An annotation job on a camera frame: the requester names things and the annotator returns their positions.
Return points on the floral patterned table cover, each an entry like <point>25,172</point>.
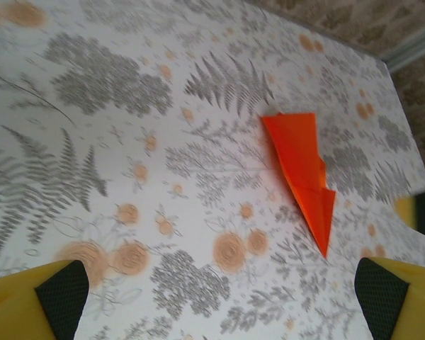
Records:
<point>127,141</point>

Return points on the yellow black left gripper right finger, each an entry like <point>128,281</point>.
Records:
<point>403,308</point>

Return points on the tall aluminium frame post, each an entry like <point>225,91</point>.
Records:
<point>414,49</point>

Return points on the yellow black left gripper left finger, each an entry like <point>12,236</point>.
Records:
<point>21,308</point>

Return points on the orange cloth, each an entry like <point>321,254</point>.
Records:
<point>297,148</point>

